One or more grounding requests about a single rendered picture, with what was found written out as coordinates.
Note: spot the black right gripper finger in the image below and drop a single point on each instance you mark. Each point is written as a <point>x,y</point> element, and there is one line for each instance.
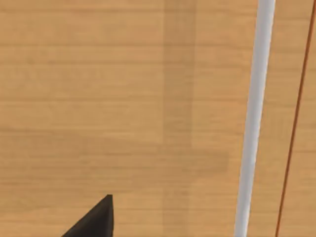
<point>98,219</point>

